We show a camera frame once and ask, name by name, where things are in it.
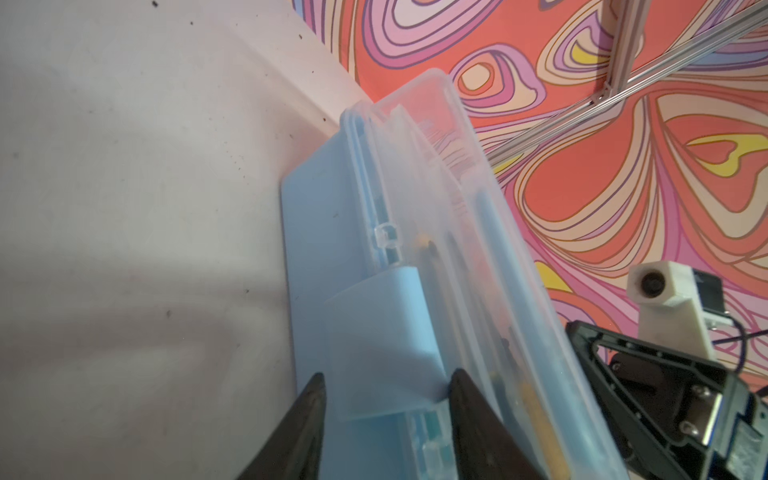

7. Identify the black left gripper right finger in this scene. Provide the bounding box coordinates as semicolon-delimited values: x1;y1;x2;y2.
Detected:
448;369;544;480

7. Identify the blue plastic tool box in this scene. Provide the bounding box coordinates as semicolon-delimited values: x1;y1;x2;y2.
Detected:
281;70;628;479

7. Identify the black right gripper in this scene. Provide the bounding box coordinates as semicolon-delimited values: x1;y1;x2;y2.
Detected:
566;321;767;479

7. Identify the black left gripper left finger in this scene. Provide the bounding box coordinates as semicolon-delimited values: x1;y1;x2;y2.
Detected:
237;372;327;479

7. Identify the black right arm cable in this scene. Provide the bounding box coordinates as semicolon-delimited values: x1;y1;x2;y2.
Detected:
710;314;768;397

